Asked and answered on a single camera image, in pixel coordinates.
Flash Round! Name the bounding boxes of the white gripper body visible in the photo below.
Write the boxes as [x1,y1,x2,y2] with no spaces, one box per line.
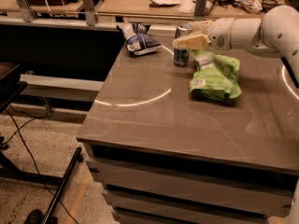
[207,18,235,50]

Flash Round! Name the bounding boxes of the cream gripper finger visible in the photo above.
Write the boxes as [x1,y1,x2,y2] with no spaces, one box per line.
[189,21,212,34]
[172,31,211,50]

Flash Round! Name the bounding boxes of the silver blue redbull can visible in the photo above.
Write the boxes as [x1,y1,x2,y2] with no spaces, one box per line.
[174,24,192,67]

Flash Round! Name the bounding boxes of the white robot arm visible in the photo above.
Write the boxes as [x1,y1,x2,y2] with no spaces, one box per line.
[172,6,299,100]

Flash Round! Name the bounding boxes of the white papers on desk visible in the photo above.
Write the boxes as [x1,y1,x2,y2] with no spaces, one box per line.
[150,0,195,13]

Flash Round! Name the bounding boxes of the white snack packet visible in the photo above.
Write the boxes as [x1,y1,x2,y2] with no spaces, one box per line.
[238,0,262,14]

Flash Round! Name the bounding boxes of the green chip bag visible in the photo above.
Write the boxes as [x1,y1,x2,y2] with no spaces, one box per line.
[189,50,242,101]

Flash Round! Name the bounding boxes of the black round container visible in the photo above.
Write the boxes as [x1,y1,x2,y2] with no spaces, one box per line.
[262,0,278,13]

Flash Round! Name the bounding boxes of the wooden back desk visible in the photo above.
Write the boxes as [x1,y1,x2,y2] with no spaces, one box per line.
[96,0,284,23]

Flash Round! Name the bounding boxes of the blue white chip bag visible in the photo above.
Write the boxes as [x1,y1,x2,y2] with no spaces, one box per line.
[117,22,162,56]

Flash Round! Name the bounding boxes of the grey drawer cabinet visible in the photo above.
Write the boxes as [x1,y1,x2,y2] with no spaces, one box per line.
[85,144,298,224]

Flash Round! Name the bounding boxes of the black shoe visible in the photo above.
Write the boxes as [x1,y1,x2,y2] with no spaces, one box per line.
[23,209,58,224]

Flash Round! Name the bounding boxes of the grey metal bracket right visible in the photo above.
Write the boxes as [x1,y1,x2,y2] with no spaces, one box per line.
[193,0,206,21]

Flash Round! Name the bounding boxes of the grey metal bracket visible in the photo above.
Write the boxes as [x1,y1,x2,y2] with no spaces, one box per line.
[82,0,97,26]
[193,0,206,21]
[16,0,36,22]

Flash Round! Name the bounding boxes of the grey metal bracket middle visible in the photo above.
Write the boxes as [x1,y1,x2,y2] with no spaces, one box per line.
[82,0,97,26]

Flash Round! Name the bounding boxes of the grey metal floor rail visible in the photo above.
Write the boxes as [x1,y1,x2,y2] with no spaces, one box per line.
[21,74,104,102]

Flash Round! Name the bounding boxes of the grey metal bracket left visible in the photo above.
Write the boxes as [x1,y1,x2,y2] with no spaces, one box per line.
[16,0,36,22]

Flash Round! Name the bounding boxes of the black floor cable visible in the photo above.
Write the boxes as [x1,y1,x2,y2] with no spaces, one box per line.
[5,105,79,224]

